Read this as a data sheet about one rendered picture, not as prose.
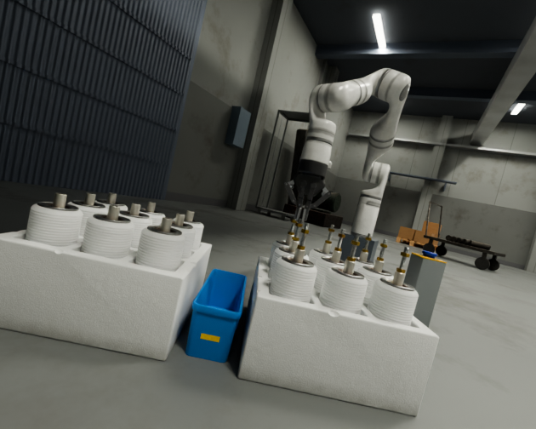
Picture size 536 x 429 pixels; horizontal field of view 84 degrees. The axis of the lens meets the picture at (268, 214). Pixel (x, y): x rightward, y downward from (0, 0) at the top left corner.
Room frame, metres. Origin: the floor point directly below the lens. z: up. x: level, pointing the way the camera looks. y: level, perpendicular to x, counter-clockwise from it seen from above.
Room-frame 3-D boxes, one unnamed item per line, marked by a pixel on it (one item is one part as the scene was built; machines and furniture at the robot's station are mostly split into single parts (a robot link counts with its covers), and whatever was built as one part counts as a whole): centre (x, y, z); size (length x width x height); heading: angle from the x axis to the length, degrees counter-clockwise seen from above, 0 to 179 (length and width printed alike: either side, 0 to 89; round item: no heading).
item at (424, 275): (0.87, -0.49, 0.16); 0.07 x 0.07 x 0.31; 2
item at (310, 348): (0.79, -0.20, 0.09); 0.39 x 0.39 x 0.18; 2
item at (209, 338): (0.77, 0.07, 0.06); 0.30 x 0.11 x 0.12; 3
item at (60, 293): (0.77, 0.34, 0.09); 0.39 x 0.39 x 0.18; 3
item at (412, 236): (7.27, -3.74, 0.33); 1.22 x 0.89 x 0.65; 151
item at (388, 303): (0.67, -0.33, 0.16); 0.10 x 0.10 x 0.18
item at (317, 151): (0.80, -0.09, 0.52); 0.11 x 0.09 x 0.06; 170
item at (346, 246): (1.30, -0.42, 0.15); 0.14 x 0.14 x 0.30; 63
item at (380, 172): (1.30, -0.42, 0.54); 0.09 x 0.09 x 0.17; 70
